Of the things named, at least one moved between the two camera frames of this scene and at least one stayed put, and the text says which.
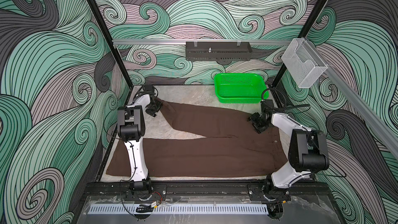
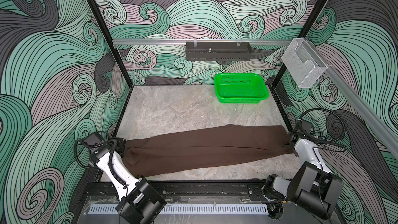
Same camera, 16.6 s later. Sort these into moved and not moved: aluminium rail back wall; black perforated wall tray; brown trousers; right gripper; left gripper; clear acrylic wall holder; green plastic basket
Moved: brown trousers; left gripper; right gripper
Not moved: green plastic basket; clear acrylic wall holder; aluminium rail back wall; black perforated wall tray
